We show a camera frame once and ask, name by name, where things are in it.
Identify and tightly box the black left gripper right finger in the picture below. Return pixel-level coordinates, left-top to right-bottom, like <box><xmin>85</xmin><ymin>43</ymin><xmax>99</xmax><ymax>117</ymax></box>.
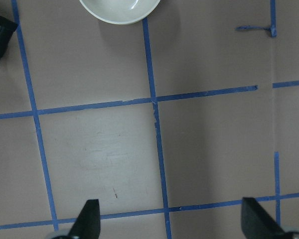
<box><xmin>241</xmin><ymin>197</ymin><xmax>286</xmax><ymax>239</ymax></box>

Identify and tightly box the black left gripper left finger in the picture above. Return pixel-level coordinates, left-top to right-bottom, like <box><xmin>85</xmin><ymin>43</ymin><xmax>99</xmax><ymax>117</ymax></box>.
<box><xmin>67</xmin><ymin>199</ymin><xmax>101</xmax><ymax>239</ymax></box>

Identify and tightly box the cream ceramic bowl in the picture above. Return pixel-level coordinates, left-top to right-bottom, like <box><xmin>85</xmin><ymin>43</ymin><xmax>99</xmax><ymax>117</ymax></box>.
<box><xmin>80</xmin><ymin>0</ymin><xmax>160</xmax><ymax>25</ymax></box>

